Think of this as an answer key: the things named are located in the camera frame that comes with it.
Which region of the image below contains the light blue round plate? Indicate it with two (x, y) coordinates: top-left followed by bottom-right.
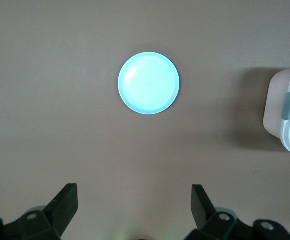
(117, 51), (181, 116)

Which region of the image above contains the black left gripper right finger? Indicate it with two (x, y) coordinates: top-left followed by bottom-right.
(186, 184), (290, 240)

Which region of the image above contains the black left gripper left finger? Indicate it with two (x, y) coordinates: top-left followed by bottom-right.
(0, 183), (80, 240)

